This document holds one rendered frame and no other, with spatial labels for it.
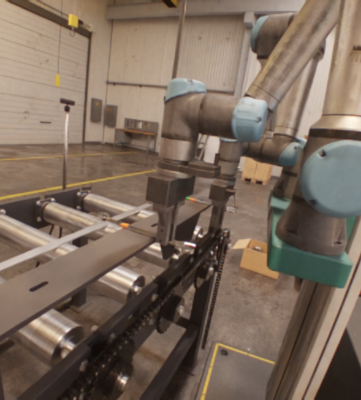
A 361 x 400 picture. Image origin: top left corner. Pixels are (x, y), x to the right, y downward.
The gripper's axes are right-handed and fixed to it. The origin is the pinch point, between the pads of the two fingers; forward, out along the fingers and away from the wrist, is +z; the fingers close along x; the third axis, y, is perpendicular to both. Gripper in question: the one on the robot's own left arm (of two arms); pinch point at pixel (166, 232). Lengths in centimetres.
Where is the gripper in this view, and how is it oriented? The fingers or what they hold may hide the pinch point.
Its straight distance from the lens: 58.2
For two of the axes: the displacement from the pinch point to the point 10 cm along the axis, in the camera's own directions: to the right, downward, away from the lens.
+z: -1.4, 9.5, 2.7
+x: -4.3, 1.9, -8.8
